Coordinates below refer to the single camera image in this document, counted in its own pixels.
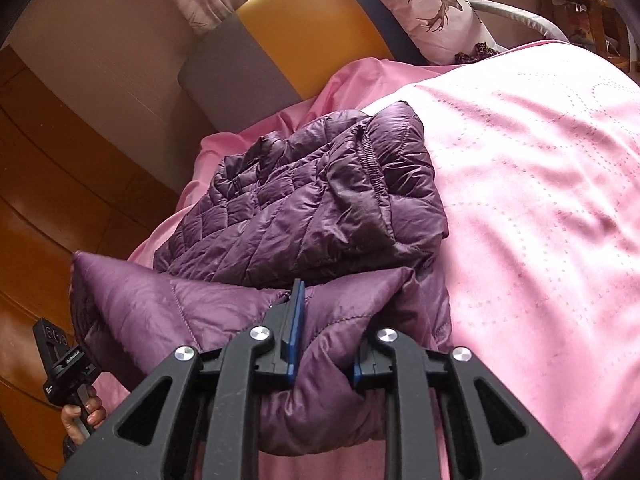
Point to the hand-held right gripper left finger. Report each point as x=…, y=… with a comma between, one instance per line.
x=295, y=340

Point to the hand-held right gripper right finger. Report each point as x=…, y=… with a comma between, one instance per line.
x=357, y=377

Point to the purple quilted down jacket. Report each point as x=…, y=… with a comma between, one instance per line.
x=300, y=200

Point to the person's left hand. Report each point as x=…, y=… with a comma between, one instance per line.
x=95, y=412

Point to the wooden wardrobe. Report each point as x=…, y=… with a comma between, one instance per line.
x=65, y=170

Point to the pink bed sheet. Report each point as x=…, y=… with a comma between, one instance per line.
x=310, y=95

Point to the pink dotted bedspread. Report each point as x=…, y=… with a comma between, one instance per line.
x=540, y=185

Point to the grey yellow blue headboard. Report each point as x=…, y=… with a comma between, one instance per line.
x=295, y=30

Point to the deer print pillow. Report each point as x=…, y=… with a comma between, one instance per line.
x=425, y=5

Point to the cluttered wooden desk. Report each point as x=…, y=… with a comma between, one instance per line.
x=590, y=10

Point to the grey padded bed rail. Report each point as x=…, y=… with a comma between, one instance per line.
x=525, y=17

